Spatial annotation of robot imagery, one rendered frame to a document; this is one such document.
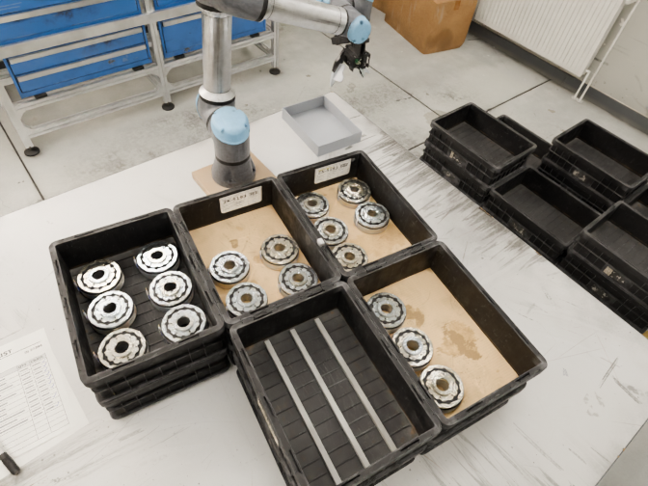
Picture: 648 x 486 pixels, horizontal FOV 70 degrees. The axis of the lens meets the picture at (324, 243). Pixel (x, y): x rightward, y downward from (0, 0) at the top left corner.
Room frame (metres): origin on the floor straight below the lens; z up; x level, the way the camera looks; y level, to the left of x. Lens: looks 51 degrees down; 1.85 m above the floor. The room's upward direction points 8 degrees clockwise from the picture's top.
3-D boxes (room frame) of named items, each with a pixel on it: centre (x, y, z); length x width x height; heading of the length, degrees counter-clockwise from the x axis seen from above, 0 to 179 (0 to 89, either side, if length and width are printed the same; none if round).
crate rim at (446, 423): (0.57, -0.30, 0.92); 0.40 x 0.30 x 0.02; 35
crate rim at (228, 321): (0.73, 0.18, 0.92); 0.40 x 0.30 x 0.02; 35
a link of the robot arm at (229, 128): (1.19, 0.35, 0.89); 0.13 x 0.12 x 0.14; 33
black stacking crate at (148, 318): (0.56, 0.42, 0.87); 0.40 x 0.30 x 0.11; 35
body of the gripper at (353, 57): (1.56, -0.02, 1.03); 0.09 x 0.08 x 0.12; 39
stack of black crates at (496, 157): (1.80, -0.65, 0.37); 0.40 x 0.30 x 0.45; 44
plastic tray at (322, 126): (1.52, 0.07, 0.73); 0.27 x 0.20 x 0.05; 39
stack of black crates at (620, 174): (1.79, -1.22, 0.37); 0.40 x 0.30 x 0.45; 44
